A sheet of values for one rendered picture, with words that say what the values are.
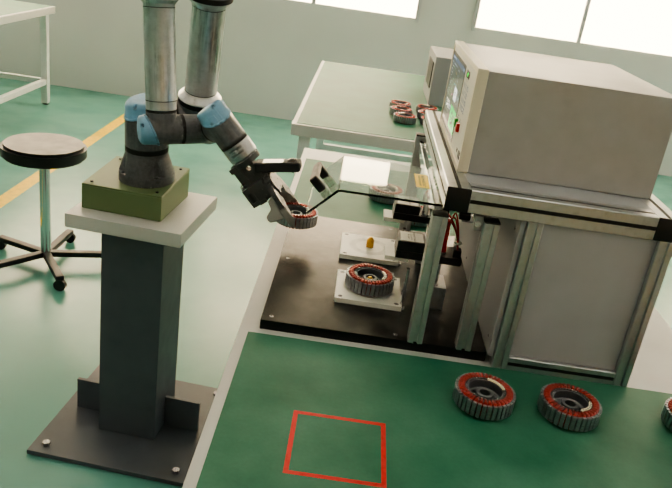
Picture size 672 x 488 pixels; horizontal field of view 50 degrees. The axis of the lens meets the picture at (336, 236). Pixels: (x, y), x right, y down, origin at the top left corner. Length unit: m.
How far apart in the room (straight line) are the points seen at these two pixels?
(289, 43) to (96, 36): 1.65
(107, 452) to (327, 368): 1.08
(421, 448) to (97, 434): 1.36
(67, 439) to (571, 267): 1.58
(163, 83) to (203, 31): 0.17
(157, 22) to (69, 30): 4.98
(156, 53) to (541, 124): 0.91
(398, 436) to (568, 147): 0.65
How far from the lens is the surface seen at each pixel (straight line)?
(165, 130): 1.84
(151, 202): 1.98
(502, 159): 1.47
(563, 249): 1.45
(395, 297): 1.64
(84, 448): 2.36
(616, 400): 1.55
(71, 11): 6.75
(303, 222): 1.81
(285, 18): 6.29
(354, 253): 1.83
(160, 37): 1.81
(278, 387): 1.33
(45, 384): 2.66
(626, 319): 1.55
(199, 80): 1.95
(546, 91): 1.45
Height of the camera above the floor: 1.50
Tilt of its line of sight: 22 degrees down
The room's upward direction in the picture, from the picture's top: 8 degrees clockwise
